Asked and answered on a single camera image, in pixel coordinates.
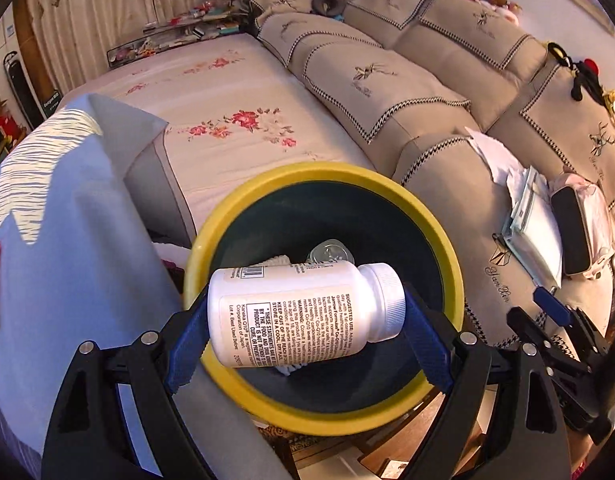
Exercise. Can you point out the black tower fan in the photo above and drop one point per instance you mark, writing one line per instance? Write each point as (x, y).
(21, 89)

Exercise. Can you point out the cluttered glass low table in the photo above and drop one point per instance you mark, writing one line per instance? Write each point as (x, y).
(181, 32)

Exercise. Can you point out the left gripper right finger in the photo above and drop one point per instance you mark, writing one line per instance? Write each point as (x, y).
(526, 436)

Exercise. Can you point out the black plush toy on sofa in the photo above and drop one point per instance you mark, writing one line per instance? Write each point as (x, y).
(585, 80)

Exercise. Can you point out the beige sofa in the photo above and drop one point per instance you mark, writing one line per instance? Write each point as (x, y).
(408, 80)

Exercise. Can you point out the green labelled plastic bottle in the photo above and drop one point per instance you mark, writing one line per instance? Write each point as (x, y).
(330, 251)

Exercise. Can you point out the white foam fruit net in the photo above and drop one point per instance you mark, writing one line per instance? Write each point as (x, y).
(277, 261)

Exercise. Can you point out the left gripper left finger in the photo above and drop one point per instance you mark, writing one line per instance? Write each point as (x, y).
(88, 436)

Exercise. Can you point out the white papers on sofa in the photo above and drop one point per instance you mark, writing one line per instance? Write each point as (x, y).
(530, 231)

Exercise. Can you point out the grey neck pillow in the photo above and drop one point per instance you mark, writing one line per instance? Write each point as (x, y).
(328, 8)

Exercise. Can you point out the yellow rimmed dark trash bin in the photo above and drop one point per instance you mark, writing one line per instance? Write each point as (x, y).
(289, 211)

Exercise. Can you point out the blue patterned tablecloth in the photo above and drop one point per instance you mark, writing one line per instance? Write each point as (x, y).
(77, 263)

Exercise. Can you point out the white pill bottle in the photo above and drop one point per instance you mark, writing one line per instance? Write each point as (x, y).
(268, 316)

